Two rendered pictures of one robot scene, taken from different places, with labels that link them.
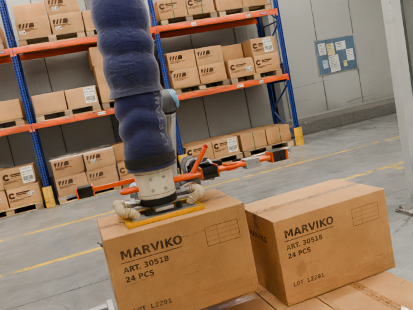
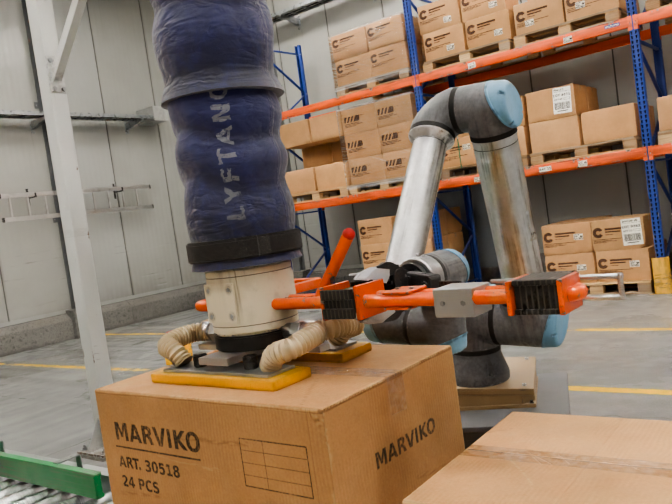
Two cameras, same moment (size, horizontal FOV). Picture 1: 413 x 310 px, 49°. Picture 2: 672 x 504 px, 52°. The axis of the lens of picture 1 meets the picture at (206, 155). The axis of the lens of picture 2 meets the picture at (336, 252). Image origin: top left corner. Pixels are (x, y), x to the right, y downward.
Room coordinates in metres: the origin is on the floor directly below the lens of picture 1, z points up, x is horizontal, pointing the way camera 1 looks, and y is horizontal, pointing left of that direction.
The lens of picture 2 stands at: (1.35, -0.97, 1.35)
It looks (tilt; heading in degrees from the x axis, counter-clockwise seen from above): 3 degrees down; 54
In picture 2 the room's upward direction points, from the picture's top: 8 degrees counter-clockwise
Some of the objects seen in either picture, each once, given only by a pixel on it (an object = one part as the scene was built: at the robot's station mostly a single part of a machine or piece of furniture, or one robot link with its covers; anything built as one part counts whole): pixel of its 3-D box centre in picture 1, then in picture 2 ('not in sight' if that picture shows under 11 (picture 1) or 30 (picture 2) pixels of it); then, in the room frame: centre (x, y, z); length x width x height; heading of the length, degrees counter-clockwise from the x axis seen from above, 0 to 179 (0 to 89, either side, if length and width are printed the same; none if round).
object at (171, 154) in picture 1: (149, 158); (245, 245); (2.00, 0.25, 1.31); 0.23 x 0.23 x 0.04
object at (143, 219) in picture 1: (164, 211); (225, 367); (1.91, 0.22, 1.09); 0.34 x 0.10 x 0.05; 106
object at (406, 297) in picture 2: (190, 171); (368, 288); (2.17, 0.09, 1.20); 0.93 x 0.30 x 0.04; 106
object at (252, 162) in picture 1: (250, 162); (462, 299); (2.13, -0.20, 1.19); 0.07 x 0.07 x 0.04; 16
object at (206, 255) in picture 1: (174, 253); (283, 466); (2.00, 0.23, 0.87); 0.60 x 0.40 x 0.40; 106
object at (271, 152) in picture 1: (276, 155); (543, 293); (2.16, -0.33, 1.19); 0.08 x 0.07 x 0.05; 106
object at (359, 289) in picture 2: (208, 171); (353, 299); (2.07, 0.01, 1.20); 0.10 x 0.08 x 0.06; 16
